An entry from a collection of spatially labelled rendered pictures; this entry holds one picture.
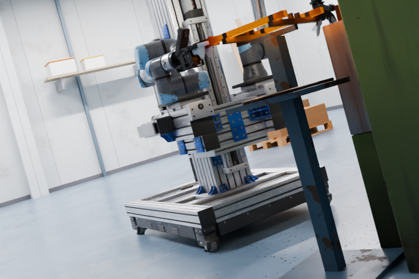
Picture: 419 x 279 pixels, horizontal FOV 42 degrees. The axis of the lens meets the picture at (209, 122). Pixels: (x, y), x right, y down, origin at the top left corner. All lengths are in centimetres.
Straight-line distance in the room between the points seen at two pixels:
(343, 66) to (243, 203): 107
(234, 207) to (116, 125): 847
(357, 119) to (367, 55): 41
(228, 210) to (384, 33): 142
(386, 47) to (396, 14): 11
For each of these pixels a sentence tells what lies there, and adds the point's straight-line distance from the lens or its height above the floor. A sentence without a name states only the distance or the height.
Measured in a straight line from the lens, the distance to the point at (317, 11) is 209.
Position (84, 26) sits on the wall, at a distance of 1149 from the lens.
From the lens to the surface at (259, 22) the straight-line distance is 194.
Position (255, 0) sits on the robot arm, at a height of 127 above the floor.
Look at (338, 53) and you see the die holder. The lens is 223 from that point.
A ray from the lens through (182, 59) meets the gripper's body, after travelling 216.
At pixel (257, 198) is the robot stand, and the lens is 301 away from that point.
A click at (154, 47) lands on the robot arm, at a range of 260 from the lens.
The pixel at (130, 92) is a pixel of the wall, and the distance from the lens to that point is 1146.
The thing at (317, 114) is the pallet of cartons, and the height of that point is 25.
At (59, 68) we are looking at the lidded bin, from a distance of 1051.
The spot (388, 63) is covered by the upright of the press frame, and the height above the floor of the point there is 71.
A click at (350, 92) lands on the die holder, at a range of 223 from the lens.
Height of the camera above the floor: 71
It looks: 1 degrees down
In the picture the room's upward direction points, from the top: 15 degrees counter-clockwise
